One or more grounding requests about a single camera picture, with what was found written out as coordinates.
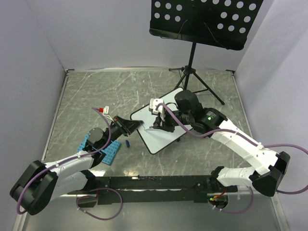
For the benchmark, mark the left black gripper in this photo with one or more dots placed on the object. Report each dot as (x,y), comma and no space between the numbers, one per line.
(128,126)

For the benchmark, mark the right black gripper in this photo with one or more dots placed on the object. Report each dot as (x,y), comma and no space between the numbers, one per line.
(164,125)

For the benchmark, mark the white board with black frame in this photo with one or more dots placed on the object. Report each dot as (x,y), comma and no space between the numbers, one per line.
(156,140)

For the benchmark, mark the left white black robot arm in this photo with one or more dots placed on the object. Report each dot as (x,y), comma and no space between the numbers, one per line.
(42,182)

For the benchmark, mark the blue studded building plate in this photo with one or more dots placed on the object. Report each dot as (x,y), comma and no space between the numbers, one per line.
(108,153)

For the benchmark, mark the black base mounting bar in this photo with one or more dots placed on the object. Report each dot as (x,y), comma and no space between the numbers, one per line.
(154,189)

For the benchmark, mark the black perforated music stand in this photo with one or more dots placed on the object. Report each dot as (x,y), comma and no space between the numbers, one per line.
(219,23)

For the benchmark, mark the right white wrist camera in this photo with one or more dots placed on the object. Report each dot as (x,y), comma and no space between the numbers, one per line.
(156,109)

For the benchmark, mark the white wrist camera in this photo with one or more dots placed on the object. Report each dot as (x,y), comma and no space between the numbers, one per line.
(105,112)
(156,109)

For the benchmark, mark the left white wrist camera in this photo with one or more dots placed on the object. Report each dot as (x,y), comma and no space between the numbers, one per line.
(105,112)

